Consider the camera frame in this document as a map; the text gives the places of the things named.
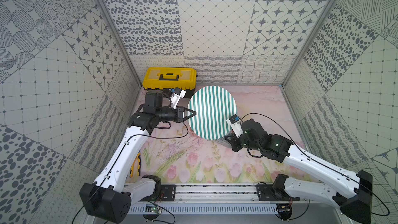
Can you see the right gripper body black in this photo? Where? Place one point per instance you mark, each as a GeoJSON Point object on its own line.
{"type": "Point", "coordinates": [238, 143]}

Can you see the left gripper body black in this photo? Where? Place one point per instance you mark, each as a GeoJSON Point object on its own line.
{"type": "Point", "coordinates": [181, 114]}

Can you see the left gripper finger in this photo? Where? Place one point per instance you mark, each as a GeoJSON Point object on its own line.
{"type": "Point", "coordinates": [189, 111]}
{"type": "Point", "coordinates": [187, 117]}

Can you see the green striped plate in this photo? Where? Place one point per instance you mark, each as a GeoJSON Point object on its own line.
{"type": "Point", "coordinates": [214, 105]}

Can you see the grey wiping cloth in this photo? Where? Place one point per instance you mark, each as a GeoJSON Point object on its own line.
{"type": "Point", "coordinates": [223, 141]}

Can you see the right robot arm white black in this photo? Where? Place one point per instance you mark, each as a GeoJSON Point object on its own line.
{"type": "Point", "coordinates": [348, 191]}

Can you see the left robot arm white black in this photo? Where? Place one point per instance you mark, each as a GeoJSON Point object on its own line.
{"type": "Point", "coordinates": [107, 197]}

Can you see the yellow black toolbox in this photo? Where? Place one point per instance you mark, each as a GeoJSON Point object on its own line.
{"type": "Point", "coordinates": [164, 78]}

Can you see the small circuit board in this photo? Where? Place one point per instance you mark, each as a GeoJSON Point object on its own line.
{"type": "Point", "coordinates": [152, 212]}

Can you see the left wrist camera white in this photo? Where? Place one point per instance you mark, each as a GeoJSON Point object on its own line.
{"type": "Point", "coordinates": [177, 95]}

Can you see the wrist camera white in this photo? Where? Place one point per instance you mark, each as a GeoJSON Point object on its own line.
{"type": "Point", "coordinates": [235, 123]}
{"type": "Point", "coordinates": [177, 95]}

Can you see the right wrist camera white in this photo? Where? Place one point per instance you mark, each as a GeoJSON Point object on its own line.
{"type": "Point", "coordinates": [235, 123]}

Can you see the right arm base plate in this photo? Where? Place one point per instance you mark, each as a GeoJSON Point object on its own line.
{"type": "Point", "coordinates": [265, 192]}

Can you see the aluminium mounting rail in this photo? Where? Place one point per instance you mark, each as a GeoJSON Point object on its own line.
{"type": "Point", "coordinates": [240, 199]}

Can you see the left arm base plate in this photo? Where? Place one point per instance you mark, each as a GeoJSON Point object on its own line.
{"type": "Point", "coordinates": [163, 193]}

